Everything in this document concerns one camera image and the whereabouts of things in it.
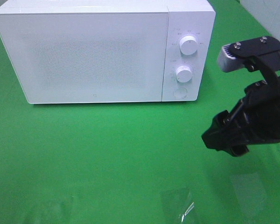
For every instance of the green table cloth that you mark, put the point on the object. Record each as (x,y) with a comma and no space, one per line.
(109,163)

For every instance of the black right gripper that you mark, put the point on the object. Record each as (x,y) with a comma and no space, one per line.
(255,119)

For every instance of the white microwave knob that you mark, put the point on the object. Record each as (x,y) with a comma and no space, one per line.
(184,74)
(188,45)

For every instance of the clear tape patch right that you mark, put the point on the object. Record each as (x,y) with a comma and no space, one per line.
(250,193)

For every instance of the white microwave door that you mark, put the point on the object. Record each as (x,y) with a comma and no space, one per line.
(85,58)

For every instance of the white microwave oven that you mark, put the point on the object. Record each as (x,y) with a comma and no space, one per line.
(185,17)

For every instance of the round door release button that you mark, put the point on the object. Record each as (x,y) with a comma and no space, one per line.
(180,93)

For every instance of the clear tape patch centre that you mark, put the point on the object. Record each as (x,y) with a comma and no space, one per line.
(178,206)

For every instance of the clear tape patch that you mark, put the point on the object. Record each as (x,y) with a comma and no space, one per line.
(178,206)
(250,193)

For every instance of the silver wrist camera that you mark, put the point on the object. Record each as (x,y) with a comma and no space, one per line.
(261,53)

